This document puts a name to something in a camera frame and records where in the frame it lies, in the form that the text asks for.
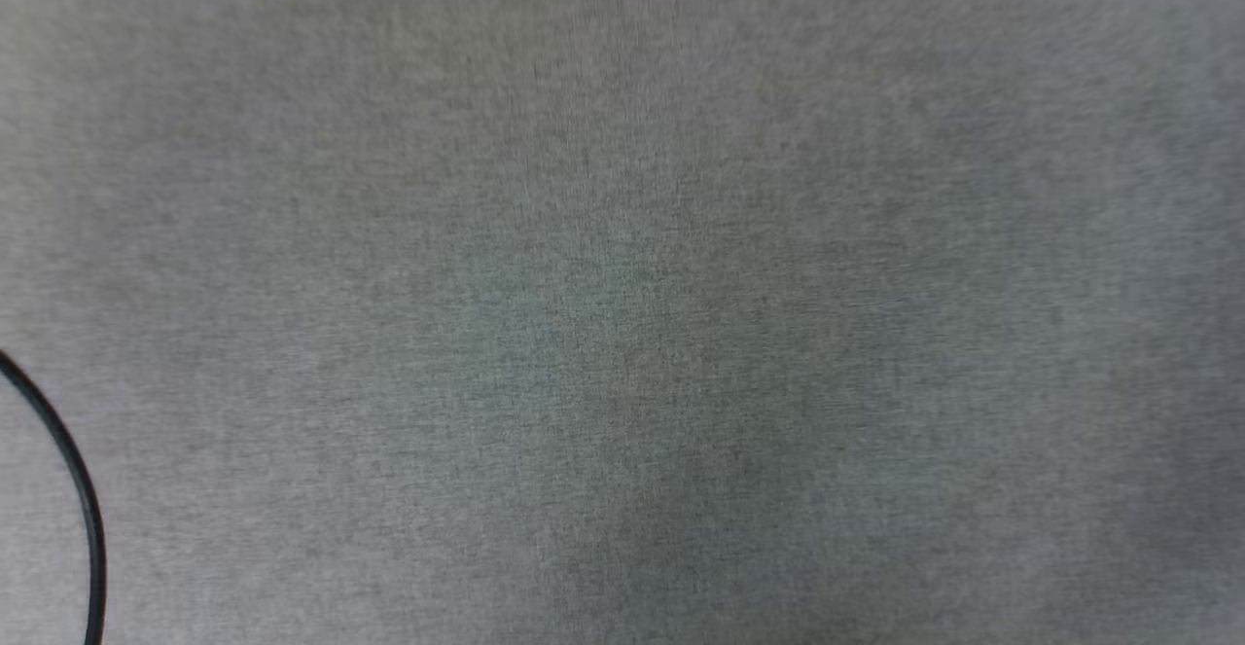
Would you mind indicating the grey fabric sofa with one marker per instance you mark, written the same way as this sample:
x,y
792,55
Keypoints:
x,y
642,275

